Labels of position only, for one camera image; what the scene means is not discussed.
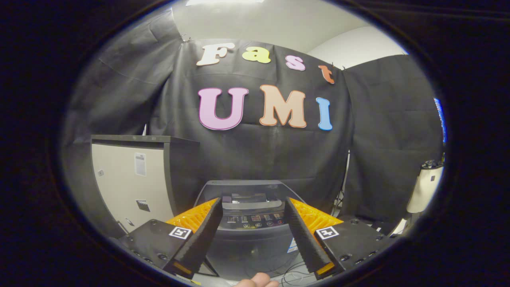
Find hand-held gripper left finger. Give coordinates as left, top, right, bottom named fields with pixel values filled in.
left=110, top=197, right=224, bottom=279

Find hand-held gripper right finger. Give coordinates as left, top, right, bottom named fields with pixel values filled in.
left=285, top=197, right=393, bottom=279

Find grey washing machine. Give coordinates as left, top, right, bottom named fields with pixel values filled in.
left=194, top=179, right=307, bottom=279

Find dark glass washing machine lid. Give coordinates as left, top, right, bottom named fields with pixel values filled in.
left=199, top=180, right=303, bottom=210

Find blue screen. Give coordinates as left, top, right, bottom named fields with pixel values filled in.
left=434, top=98, right=447, bottom=144

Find thin floor cables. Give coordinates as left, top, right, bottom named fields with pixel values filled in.
left=281, top=261, right=317, bottom=287

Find beige cabinet with dark frame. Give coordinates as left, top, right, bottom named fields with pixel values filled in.
left=91, top=135, right=200, bottom=240

